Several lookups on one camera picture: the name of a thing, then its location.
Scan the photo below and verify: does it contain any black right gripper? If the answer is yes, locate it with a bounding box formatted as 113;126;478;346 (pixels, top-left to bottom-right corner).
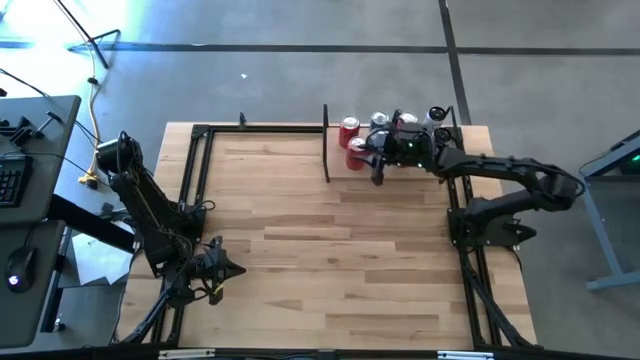
363;109;438;187

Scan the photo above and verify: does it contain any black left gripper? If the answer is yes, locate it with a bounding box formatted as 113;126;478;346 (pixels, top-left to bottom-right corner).
192;235;247;307

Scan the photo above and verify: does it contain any red soda can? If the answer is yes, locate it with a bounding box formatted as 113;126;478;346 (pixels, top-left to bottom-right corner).
344;136;370;172

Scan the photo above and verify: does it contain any blue silver Red Bull can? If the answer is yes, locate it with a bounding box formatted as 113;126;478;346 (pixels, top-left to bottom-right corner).
369;110;391;132

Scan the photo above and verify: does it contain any red Coca-Cola can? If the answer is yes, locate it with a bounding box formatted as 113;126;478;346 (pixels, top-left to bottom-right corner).
338;115;362;150

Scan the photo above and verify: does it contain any white paper sheet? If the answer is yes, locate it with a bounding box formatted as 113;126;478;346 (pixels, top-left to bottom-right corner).
71;232;134;286

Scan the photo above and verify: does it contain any black desk support beam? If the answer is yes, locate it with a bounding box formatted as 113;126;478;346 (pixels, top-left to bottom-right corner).
47;194;137;254

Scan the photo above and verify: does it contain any black computer mouse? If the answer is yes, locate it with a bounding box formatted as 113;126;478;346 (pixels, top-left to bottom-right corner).
4;246;38;294

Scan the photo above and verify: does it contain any grey desk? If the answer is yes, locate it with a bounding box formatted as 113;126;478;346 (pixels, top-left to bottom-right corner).
0;94;83;350

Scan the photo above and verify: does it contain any black keyboard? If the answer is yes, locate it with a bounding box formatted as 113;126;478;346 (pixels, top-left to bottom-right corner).
0;153;34;209

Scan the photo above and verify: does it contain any black desk clamp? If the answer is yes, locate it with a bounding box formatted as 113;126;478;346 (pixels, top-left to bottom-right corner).
0;115;66;147

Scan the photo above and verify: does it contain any black tripod stand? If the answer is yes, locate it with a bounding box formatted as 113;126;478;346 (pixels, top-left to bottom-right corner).
52;0;122;70

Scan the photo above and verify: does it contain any wooden shelf black frame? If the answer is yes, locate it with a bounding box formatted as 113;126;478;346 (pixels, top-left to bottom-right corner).
321;103;460;185

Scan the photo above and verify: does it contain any white metal bracket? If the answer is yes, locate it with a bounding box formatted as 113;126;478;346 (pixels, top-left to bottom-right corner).
437;350;495;360
158;349;216;360

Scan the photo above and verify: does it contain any yellow power cable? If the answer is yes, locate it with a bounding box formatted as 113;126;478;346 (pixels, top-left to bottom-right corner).
77;29;104;190

